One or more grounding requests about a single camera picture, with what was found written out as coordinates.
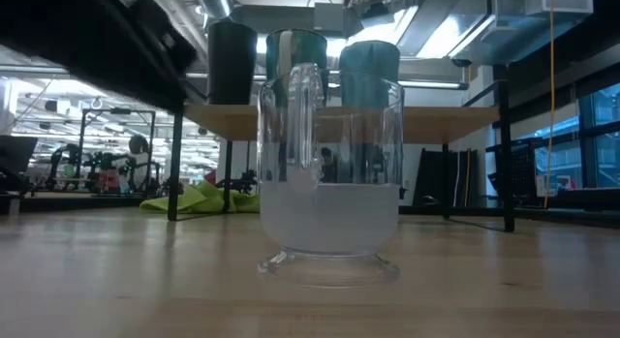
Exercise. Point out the light blue mug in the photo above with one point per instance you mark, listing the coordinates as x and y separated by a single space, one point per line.
369 57

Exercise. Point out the black tumbler cup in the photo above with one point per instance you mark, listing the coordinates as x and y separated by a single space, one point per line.
232 62

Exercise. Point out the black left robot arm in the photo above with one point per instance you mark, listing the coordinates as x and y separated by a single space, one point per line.
72 38

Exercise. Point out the wooden shelf black metal legs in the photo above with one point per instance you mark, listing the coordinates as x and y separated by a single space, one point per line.
450 125

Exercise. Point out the person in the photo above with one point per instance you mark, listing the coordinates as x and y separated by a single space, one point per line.
329 163
139 154

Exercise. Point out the green cloth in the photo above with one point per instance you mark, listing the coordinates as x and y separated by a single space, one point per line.
194 202

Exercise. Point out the black leaning panels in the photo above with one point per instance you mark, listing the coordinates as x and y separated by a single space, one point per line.
436 178

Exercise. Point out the black background monitor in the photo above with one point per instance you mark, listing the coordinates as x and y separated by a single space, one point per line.
14 154

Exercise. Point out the silver ceiling air duct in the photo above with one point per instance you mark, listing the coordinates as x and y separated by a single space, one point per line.
213 1

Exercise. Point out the black background rack frame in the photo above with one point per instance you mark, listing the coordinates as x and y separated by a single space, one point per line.
116 111

